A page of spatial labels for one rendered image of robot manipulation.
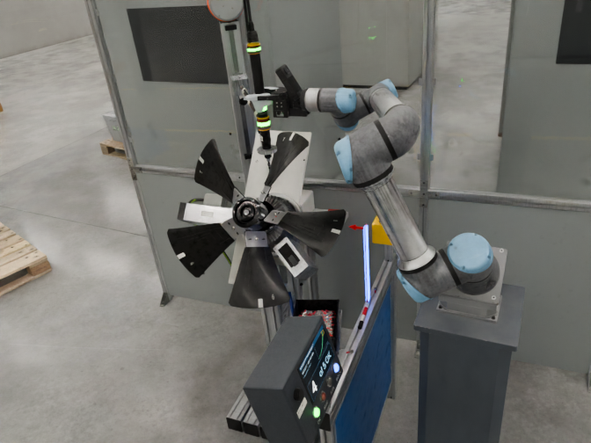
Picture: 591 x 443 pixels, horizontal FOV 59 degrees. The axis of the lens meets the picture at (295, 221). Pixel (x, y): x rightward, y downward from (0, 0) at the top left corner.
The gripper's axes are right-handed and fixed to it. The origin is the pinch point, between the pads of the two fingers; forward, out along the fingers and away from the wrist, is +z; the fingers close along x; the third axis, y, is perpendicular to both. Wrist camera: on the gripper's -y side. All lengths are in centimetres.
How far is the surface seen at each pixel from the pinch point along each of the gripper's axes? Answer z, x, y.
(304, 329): -40, -63, 41
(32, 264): 242, 67, 153
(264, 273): -2, -14, 64
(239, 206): 9.9, -3.6, 42.7
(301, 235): -16, -7, 50
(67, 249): 250, 107, 166
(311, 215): -16, 4, 48
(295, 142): -7.4, 15.2, 23.4
